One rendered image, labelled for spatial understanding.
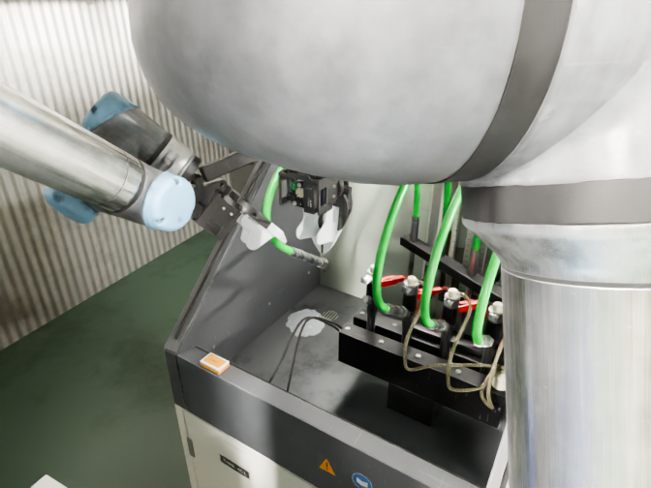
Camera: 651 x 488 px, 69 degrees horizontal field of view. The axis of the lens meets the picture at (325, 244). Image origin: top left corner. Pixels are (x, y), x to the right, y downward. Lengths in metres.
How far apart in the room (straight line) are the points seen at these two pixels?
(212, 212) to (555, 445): 0.66
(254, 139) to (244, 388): 0.81
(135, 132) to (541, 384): 0.67
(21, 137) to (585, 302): 0.48
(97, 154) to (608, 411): 0.52
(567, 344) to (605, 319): 0.02
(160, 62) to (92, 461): 2.09
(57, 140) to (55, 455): 1.85
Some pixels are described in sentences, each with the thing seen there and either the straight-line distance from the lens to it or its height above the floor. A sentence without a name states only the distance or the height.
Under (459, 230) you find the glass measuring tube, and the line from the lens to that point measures 1.12.
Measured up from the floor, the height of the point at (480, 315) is 1.20.
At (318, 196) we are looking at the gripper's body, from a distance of 0.66.
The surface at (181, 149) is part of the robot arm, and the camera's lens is 0.79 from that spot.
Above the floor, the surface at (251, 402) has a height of 0.93.
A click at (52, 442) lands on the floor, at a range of 2.35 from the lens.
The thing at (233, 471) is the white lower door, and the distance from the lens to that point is 1.17.
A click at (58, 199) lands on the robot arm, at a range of 0.74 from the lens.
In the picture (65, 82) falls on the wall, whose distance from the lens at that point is 2.87.
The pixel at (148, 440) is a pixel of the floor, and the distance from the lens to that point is 2.21.
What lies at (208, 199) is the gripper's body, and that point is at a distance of 0.81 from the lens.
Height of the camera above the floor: 1.60
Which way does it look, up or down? 28 degrees down
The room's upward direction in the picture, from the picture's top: straight up
